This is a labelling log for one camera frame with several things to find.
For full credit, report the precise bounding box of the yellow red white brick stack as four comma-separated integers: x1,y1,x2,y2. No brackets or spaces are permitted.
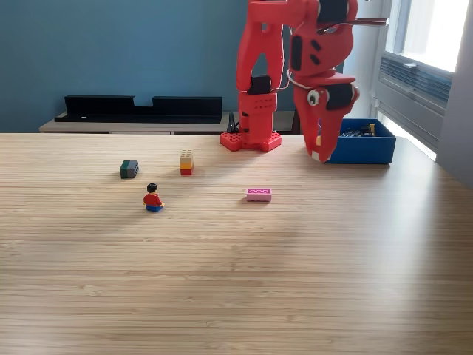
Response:
309,118,323,163

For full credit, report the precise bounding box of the dark green grey brick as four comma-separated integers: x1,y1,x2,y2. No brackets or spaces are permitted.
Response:
119,160,140,180

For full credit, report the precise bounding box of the blue plastic bin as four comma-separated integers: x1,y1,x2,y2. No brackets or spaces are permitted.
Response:
324,118,397,165

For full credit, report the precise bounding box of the grey window vent unit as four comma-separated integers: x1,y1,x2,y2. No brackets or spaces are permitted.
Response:
372,51,454,149

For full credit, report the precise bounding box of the pink flat brick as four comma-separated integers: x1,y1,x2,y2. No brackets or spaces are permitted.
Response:
246,188,273,203

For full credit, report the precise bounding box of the window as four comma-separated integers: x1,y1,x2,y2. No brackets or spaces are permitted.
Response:
384,0,470,73

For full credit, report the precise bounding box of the tan yellow red brick stack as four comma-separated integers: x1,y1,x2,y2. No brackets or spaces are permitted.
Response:
179,149,194,176

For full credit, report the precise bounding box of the toy figure red shirt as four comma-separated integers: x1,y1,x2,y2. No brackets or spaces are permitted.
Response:
143,183,166,213

